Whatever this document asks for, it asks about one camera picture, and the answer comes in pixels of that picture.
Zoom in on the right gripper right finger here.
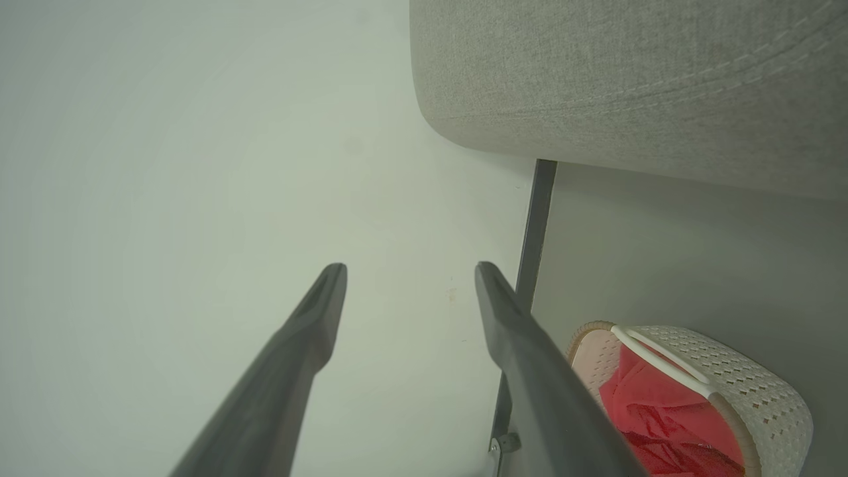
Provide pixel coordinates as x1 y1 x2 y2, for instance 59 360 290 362
474 261 647 477

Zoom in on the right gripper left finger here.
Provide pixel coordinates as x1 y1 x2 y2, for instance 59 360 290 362
169 263 348 477

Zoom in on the red garment with white trim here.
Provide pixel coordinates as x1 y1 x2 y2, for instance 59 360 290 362
600 344 746 464

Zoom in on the grey fabric sofa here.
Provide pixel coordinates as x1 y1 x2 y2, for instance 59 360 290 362
409 0 848 203

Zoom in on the white woven laundry basket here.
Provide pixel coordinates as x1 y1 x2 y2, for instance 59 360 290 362
566 321 814 477

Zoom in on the small metal bracket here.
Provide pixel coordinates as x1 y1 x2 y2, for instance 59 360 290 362
489 432 521 477

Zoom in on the white basket handle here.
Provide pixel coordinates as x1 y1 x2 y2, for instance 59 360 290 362
611 325 720 399

